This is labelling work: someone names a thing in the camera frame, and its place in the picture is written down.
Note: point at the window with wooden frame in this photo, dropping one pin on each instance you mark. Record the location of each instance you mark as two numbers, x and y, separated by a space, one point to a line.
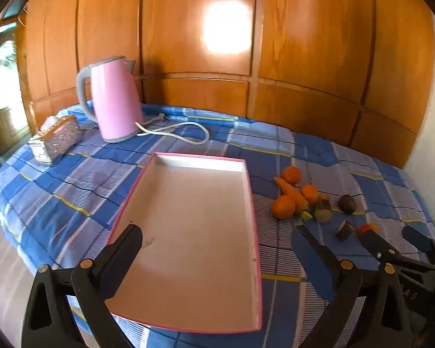
5 79

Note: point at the yellow-green round fruit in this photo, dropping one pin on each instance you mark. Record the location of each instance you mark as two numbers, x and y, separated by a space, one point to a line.
322 214

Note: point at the orange carrot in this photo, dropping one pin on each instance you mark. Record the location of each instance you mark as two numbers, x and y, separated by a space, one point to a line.
292 193

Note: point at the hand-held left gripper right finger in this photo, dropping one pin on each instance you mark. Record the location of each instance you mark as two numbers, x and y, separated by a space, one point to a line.
311 257

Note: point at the red tomato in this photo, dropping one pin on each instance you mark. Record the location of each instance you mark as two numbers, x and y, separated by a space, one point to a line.
365 228

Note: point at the dark round fruit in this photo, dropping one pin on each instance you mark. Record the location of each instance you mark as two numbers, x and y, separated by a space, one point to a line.
347 203

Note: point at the silver glitter tissue box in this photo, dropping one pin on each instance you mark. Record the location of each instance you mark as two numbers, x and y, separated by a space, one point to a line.
58 137

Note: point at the blue plaid blanket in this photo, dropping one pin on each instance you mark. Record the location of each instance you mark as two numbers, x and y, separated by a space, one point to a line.
58 195

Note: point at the pink electric kettle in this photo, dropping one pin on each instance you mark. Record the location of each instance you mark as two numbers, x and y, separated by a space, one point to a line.
114 101

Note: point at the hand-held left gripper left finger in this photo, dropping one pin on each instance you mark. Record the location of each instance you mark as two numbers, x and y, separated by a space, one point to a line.
128 241

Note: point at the pink-rimmed white tray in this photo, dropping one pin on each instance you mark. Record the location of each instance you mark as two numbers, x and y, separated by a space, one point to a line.
195 232

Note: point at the wooden panelled wardrobe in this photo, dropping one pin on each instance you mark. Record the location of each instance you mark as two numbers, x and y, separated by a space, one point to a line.
311 61

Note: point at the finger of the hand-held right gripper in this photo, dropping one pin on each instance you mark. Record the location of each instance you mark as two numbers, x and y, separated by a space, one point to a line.
384 252
417 240

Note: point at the dark purple eggplant piece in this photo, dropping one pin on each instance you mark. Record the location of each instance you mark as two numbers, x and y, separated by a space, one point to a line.
324 200
345 231

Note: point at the orange with stem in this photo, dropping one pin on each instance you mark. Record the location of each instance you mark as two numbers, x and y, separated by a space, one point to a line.
284 207

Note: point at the small orange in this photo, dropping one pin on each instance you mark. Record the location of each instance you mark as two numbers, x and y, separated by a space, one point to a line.
309 193
292 175

